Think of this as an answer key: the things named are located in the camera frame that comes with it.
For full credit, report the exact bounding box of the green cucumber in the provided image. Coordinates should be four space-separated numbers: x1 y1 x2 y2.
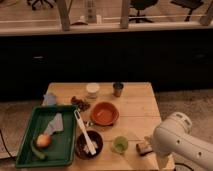
30 140 47 160

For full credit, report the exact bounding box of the green plastic tray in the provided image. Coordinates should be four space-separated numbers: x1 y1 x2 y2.
15 105 76 168

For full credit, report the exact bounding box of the black cable left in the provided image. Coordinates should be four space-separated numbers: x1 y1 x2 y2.
0 129 16 162

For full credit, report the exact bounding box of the blue crumpled cloth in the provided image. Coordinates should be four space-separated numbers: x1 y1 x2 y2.
43 93 56 106

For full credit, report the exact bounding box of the red bowl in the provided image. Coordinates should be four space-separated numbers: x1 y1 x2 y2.
90 102 119 126

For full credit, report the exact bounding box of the small metal object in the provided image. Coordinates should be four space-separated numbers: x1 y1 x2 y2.
85 121 94 127

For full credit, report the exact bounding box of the black office chair right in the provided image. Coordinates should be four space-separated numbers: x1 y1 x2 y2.
171 0 204 22

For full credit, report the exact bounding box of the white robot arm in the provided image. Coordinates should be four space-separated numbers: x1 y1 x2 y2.
151 112 213 171

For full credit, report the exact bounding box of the dark brown bowl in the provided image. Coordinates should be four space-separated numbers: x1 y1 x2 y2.
75 130 103 160

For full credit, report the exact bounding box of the white cup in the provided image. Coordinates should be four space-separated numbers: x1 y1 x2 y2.
86 83 100 99

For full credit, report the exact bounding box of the brown dried fruit pile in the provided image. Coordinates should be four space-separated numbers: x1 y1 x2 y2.
71 96 90 111

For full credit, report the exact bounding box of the white spatula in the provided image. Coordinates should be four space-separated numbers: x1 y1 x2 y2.
74 110 96 155

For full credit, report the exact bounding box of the wooden block eraser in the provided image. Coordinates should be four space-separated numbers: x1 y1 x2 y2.
136 141 152 156

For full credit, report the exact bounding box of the grey cloth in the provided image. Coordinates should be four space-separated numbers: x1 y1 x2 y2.
44 113 64 135

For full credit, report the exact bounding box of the black office chair left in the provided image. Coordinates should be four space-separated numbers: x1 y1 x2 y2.
26 0 54 11

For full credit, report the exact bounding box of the green plastic cup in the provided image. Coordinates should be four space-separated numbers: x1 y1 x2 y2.
112 136 128 154

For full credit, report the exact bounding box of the dark metal cup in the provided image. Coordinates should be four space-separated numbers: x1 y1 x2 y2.
113 82 124 97

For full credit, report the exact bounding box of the red yellow apple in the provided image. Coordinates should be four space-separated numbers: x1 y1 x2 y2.
36 134 51 148

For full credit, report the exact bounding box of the black office chair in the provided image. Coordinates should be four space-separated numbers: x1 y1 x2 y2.
129 0 158 23
26 0 54 11
171 0 204 22

